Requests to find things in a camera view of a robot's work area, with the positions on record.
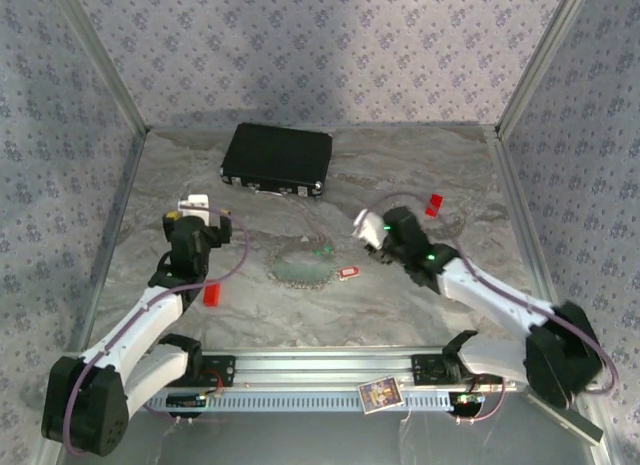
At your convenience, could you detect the steel plate with key rings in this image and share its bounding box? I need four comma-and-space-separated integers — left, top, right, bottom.
268, 242, 337, 290

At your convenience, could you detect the black hard case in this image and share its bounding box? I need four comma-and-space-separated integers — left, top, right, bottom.
219, 122, 334, 200

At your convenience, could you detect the small picture card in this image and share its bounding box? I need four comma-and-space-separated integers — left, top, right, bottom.
356, 376, 405, 416

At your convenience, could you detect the small circuit board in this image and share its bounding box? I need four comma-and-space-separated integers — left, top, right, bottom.
446, 391, 487, 417
165, 392, 208, 412

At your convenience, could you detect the grey metal bar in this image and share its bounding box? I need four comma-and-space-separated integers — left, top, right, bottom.
518, 382, 605, 446

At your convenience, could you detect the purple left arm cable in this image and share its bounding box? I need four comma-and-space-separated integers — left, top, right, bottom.
62, 207, 251, 457

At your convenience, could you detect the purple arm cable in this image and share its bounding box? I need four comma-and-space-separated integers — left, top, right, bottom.
62, 207, 251, 457
367, 192, 619, 426

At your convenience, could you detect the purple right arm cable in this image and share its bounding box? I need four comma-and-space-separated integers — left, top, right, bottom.
367, 192, 619, 426

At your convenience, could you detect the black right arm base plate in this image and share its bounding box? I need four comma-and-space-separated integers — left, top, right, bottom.
410, 353, 503, 387

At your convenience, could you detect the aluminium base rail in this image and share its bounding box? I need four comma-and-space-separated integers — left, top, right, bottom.
124, 348, 600, 392

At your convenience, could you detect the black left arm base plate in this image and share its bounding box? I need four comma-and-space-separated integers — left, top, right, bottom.
198, 353, 238, 388

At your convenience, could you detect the thin red wire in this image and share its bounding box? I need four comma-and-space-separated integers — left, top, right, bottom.
204, 368, 225, 397

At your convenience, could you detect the aluminium frame post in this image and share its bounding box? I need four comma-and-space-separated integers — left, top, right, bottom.
493, 0, 595, 140
49, 0, 152, 136

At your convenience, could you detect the grey slotted cable duct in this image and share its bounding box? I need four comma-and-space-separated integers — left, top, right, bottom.
144, 389, 454, 414

